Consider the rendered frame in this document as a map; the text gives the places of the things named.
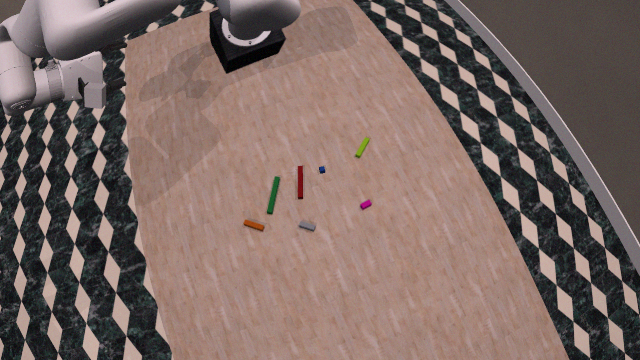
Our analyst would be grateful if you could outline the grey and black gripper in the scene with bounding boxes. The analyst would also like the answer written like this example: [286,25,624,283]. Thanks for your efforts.
[57,40,127,102]

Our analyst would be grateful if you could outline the grey rectangular bar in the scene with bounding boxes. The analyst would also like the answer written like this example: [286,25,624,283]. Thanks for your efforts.
[299,221,316,232]

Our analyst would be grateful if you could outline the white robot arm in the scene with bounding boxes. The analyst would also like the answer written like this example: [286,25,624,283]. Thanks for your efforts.
[0,0,301,116]

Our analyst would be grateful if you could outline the magenta rod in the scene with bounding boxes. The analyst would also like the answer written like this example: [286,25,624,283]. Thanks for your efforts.
[360,200,372,210]

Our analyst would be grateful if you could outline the orange rod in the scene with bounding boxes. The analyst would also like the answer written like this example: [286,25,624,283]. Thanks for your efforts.
[243,219,265,232]

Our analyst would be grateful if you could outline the red rod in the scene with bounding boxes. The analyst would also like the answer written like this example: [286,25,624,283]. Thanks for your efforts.
[298,166,303,199]

